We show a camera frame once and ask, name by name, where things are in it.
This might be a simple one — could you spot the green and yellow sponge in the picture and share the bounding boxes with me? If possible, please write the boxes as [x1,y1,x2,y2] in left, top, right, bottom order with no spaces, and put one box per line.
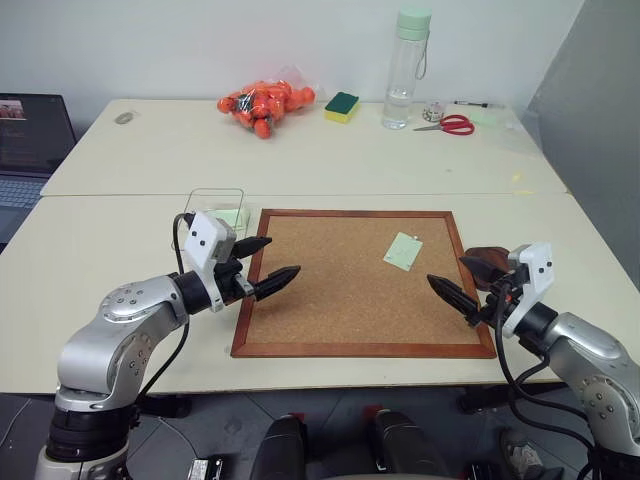
[323,90,363,125]

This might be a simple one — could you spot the brown wooden bowl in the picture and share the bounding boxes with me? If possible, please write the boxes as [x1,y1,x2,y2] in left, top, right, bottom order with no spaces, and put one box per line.
[459,245,513,293]

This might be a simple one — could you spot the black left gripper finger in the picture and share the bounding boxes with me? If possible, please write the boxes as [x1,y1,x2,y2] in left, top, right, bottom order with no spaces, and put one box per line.
[232,235,274,261]
[251,264,303,303]

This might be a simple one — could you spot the clear bottle with green cap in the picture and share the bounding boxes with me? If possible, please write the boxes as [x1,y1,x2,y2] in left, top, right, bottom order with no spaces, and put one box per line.
[381,5,434,131]

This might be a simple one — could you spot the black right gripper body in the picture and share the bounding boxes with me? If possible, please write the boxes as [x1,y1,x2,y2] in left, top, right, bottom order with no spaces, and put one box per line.
[477,264,531,327]

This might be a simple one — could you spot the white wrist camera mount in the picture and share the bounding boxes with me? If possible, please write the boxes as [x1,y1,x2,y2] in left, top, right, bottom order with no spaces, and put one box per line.
[501,242,556,339]
[182,210,239,314]

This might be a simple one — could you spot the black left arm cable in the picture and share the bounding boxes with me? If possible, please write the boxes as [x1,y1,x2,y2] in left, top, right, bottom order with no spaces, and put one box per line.
[134,212,199,416]

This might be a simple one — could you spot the black box with label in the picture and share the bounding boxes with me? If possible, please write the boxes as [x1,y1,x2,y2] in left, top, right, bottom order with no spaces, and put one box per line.
[187,452,232,480]

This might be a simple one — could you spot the black table bracket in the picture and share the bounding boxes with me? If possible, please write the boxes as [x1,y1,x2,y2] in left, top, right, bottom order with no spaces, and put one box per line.
[458,386,517,415]
[135,394,194,420]

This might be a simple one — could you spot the bag of orange toys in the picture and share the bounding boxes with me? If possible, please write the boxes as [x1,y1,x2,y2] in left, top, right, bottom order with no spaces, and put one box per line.
[216,64,327,141]

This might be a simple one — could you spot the red-handled scissors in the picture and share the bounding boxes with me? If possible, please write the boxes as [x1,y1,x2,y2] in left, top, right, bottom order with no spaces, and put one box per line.
[412,114,476,137]

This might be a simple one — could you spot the wood-framed cork board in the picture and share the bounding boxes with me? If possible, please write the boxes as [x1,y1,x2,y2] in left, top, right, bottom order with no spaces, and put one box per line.
[230,208,498,361]

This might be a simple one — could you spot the grey shoe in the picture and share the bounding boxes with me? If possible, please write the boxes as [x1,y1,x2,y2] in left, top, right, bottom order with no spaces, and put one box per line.
[498,427,545,477]

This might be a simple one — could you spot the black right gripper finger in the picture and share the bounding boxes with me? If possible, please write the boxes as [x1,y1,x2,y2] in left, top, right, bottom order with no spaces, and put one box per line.
[426,273,484,329]
[458,255,497,290]

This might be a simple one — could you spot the open grey laptop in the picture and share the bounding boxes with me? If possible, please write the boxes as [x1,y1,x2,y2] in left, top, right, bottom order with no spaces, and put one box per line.
[0,92,78,242]

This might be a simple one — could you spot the clear plastic box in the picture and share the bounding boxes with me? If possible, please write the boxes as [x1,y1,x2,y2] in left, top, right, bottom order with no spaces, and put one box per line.
[171,187,253,254]

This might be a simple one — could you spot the grey partition panel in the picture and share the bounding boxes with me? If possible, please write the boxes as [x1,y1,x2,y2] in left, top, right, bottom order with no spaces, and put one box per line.
[521,0,640,294]

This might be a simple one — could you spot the light green paper note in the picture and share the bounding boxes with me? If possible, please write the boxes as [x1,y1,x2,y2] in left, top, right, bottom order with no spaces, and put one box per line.
[382,231,425,272]

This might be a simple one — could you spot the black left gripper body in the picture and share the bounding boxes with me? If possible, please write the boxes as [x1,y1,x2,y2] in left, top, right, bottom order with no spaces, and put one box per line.
[214,259,258,306]

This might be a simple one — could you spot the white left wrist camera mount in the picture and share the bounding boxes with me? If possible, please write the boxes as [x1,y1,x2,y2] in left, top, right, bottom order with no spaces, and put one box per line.
[182,210,239,314]

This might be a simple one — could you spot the dark rounded shape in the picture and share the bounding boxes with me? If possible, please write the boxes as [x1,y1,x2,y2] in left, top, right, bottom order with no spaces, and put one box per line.
[248,413,310,480]
[371,407,452,480]

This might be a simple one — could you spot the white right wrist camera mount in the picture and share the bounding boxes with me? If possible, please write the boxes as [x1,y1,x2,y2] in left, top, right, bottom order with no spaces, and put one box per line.
[501,242,556,339]

